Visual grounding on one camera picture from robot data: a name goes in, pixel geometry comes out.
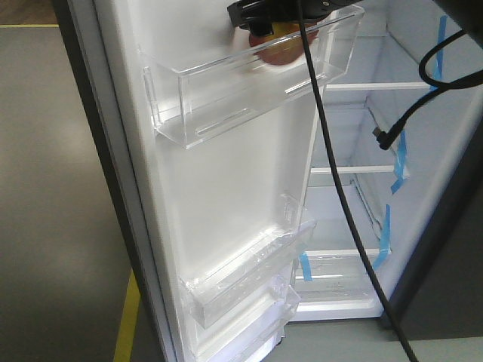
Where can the blue tape strip lower right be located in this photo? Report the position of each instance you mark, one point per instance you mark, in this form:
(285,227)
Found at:
(385,240)

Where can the white fridge door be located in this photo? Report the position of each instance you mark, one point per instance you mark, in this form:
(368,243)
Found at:
(182,211)

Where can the blue tape strip middle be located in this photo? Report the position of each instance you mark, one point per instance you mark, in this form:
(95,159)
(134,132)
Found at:
(400,164)

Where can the clear lower door bin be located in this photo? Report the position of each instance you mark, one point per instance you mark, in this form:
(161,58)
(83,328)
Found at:
(241,331)

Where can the dark fridge body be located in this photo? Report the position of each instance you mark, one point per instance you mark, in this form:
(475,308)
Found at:
(433,275)

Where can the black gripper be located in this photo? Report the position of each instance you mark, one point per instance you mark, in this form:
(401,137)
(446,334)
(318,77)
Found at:
(254,16)

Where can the red yellow apple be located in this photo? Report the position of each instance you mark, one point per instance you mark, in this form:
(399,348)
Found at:
(282,53)

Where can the blue tape strip lower left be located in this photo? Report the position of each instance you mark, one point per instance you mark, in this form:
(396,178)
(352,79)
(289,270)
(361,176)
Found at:
(306,267)

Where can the clear door bin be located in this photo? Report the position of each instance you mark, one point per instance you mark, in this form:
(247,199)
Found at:
(197,89)
(213,294)
(241,331)

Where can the clear upper door bin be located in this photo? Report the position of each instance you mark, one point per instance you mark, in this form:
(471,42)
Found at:
(197,89)

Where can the clear middle door bin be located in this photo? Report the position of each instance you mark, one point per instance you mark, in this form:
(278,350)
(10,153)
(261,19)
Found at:
(213,294)

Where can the clear crisper drawer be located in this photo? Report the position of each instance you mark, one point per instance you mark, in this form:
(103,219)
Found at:
(338,276)

